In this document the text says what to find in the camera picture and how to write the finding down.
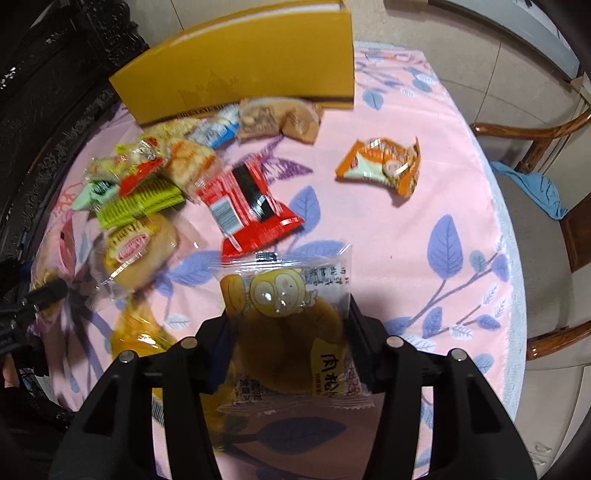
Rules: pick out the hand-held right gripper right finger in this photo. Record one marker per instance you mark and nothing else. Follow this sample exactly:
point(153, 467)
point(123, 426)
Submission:
point(364, 350)

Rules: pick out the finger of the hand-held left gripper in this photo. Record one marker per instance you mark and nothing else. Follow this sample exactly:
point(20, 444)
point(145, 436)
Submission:
point(48, 290)

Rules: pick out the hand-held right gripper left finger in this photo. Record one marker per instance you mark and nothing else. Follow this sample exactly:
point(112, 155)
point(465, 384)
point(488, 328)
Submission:
point(220, 355)

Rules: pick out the clear cartoon bun packet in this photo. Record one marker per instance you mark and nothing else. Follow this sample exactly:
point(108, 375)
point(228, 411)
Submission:
point(286, 332)

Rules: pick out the yellow noodle snack packet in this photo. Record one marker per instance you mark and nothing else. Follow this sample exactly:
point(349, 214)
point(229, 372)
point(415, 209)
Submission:
point(138, 332)

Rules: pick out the yellow green snack packet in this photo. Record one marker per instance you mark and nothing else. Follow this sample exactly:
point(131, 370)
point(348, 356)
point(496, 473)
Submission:
point(124, 154)

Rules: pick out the yellow cardboard box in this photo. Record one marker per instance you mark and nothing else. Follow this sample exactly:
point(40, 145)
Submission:
point(249, 64)

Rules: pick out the pink floral tablecloth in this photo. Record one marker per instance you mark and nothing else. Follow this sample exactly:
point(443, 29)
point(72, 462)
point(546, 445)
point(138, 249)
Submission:
point(392, 258)

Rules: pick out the clear red label bread packet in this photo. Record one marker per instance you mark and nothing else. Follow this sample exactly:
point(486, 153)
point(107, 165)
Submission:
point(138, 249)

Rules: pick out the pale green snack packet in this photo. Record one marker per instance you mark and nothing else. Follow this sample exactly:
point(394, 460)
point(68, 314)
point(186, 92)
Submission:
point(92, 194)

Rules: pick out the green wafer packet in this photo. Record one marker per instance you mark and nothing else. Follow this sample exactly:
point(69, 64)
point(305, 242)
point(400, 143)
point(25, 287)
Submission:
point(138, 203)

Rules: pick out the small red snack packet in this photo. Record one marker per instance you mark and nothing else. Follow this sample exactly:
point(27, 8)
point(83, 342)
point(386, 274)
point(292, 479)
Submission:
point(141, 177)

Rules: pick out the wooden armchair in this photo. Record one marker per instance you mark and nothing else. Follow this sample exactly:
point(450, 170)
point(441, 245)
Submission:
point(531, 258)

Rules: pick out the orange snack packet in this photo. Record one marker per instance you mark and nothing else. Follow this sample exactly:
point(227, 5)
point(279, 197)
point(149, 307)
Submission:
point(383, 161)

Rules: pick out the orange cracker packet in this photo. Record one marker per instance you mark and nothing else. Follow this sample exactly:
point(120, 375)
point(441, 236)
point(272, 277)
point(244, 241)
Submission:
point(189, 161)

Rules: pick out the dark carved wooden furniture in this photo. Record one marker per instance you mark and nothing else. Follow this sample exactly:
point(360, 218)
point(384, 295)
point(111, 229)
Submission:
point(51, 92)

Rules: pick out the blue white snack packet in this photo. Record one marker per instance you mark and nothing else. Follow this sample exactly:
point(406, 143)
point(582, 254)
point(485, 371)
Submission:
point(214, 129)

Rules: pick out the brown pastry packet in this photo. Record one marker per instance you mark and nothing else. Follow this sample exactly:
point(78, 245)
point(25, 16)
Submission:
point(261, 117)
point(302, 122)

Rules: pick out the blue cloth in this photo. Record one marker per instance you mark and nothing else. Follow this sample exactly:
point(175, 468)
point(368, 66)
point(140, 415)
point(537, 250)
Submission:
point(540, 189)

